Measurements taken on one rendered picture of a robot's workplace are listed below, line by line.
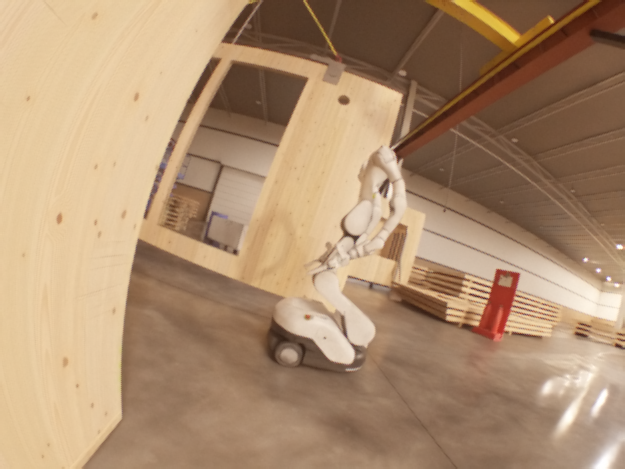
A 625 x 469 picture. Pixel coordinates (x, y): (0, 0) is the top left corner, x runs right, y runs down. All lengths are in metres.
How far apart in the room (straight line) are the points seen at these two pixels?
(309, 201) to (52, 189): 2.56
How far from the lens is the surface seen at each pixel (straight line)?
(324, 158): 2.89
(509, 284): 5.71
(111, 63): 0.45
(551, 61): 6.02
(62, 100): 0.40
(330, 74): 3.42
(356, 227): 1.62
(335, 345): 1.54
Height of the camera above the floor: 0.75
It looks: 2 degrees up
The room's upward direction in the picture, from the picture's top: 17 degrees clockwise
